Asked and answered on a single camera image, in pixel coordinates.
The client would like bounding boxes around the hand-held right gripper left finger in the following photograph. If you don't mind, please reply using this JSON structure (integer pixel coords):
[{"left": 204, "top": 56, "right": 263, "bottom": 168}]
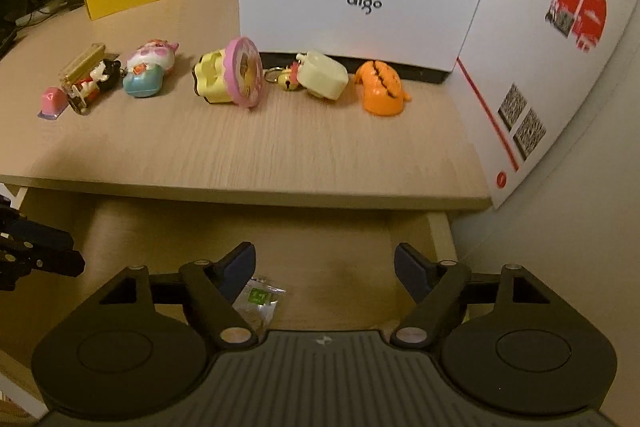
[{"left": 97, "top": 242, "right": 258, "bottom": 349}]

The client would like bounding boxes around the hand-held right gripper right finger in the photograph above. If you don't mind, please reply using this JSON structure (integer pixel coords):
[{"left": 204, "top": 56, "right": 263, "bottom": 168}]
[{"left": 390, "top": 242, "right": 552, "bottom": 349}]

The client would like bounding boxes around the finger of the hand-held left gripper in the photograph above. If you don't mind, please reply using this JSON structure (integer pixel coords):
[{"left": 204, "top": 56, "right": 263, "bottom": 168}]
[
  {"left": 14, "top": 248, "right": 86, "bottom": 279},
  {"left": 11, "top": 216, "right": 76, "bottom": 254}
]

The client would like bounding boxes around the white drawer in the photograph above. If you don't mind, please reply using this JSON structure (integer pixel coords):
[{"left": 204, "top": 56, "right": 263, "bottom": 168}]
[{"left": 0, "top": 186, "right": 459, "bottom": 349}]

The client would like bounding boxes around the small pink toy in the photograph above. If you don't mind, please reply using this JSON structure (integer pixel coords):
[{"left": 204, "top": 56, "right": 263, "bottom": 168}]
[{"left": 37, "top": 86, "right": 69, "bottom": 121}]

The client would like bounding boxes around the wooden bench figurine toy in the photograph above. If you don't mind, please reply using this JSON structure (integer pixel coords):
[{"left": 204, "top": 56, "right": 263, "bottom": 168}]
[{"left": 58, "top": 43, "right": 124, "bottom": 116}]

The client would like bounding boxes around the orange tiger toy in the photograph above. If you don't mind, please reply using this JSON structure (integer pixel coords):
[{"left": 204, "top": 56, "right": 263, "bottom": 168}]
[{"left": 353, "top": 59, "right": 414, "bottom": 119}]

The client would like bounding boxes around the yellow black small jar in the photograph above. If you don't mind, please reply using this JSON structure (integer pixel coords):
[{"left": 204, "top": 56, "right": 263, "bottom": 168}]
[{"left": 192, "top": 35, "right": 264, "bottom": 110}]

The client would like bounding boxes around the cream toy with gold bell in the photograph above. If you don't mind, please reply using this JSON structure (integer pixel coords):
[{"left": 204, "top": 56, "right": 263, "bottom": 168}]
[{"left": 263, "top": 50, "right": 350, "bottom": 100}]

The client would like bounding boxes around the clear packet with green label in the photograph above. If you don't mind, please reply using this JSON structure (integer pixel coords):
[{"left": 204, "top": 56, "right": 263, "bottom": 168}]
[{"left": 232, "top": 276, "right": 287, "bottom": 339}]

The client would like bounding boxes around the white printed leaflet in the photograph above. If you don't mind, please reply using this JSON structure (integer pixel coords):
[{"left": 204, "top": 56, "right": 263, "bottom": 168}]
[{"left": 455, "top": 0, "right": 640, "bottom": 212}]

